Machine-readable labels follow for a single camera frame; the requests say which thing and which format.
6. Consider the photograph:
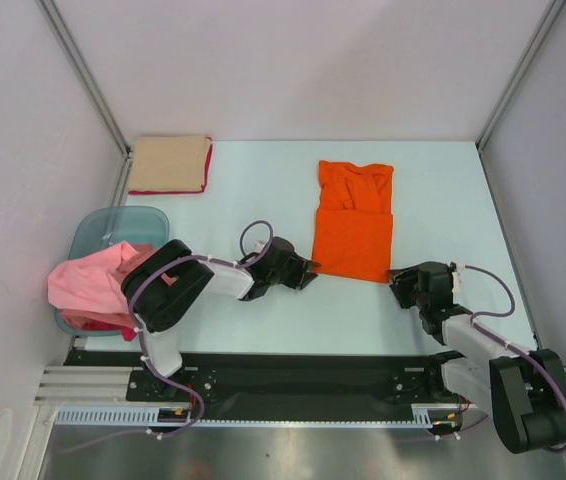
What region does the orange t shirt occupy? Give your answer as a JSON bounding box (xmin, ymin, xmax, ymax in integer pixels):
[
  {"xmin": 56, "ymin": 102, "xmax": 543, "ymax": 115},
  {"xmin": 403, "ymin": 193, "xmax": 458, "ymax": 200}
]
[{"xmin": 312, "ymin": 160, "xmax": 394, "ymax": 283}]

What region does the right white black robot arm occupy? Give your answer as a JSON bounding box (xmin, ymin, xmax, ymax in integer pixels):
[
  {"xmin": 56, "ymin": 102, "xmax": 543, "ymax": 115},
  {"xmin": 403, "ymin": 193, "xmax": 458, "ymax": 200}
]
[{"xmin": 389, "ymin": 261, "xmax": 566, "ymax": 454}]

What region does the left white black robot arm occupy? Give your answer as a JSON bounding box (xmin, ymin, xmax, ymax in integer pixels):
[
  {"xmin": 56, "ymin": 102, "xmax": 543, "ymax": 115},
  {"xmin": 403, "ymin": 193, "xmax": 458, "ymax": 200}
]
[{"xmin": 121, "ymin": 236, "xmax": 319, "ymax": 400}]

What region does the folded red t shirt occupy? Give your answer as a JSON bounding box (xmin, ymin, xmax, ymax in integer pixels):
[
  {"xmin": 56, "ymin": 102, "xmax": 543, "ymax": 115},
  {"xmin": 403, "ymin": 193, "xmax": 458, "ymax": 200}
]
[{"xmin": 127, "ymin": 134, "xmax": 214, "ymax": 196}]

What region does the folded beige t shirt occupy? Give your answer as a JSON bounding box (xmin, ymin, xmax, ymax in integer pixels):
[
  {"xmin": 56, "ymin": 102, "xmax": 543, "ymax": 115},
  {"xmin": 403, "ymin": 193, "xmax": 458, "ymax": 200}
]
[{"xmin": 127, "ymin": 135, "xmax": 213, "ymax": 193}]

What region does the light pink t shirt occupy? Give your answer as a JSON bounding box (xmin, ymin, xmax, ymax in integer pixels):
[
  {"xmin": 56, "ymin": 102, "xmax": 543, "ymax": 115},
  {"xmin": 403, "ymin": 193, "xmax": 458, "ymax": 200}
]
[{"xmin": 47, "ymin": 242, "xmax": 139, "ymax": 314}]

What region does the blue plastic basket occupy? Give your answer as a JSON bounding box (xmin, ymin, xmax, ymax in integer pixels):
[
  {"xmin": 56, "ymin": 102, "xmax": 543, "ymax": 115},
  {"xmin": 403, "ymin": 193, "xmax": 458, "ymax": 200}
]
[{"xmin": 52, "ymin": 206, "xmax": 170, "ymax": 336}]

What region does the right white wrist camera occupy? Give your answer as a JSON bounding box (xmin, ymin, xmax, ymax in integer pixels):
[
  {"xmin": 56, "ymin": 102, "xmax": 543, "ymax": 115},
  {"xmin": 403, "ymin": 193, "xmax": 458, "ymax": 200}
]
[{"xmin": 450, "ymin": 262, "xmax": 466, "ymax": 293}]

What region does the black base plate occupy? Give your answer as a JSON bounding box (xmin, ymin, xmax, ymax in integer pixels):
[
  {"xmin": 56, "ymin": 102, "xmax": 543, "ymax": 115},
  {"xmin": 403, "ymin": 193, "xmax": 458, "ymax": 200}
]
[{"xmin": 65, "ymin": 351, "xmax": 469, "ymax": 420}]

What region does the white slotted cable duct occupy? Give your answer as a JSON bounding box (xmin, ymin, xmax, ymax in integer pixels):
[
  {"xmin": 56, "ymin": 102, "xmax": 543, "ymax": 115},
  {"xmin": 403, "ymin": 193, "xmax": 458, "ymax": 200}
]
[{"xmin": 54, "ymin": 404, "xmax": 459, "ymax": 429}]

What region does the left aluminium frame post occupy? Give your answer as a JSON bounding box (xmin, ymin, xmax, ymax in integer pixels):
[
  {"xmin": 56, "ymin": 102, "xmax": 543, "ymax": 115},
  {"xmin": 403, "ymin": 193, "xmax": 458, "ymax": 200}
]
[{"xmin": 35, "ymin": 0, "xmax": 131, "ymax": 206}]

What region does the aluminium frame post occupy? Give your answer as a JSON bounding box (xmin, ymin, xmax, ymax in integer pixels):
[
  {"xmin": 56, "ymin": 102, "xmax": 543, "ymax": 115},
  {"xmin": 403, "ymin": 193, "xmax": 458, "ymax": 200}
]
[
  {"xmin": 475, "ymin": 0, "xmax": 566, "ymax": 155},
  {"xmin": 35, "ymin": 0, "xmax": 131, "ymax": 206}
]

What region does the right aluminium frame post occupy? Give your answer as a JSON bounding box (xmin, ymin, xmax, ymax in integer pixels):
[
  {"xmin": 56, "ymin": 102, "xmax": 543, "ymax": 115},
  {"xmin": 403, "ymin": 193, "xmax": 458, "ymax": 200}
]
[{"xmin": 475, "ymin": 0, "xmax": 566, "ymax": 155}]

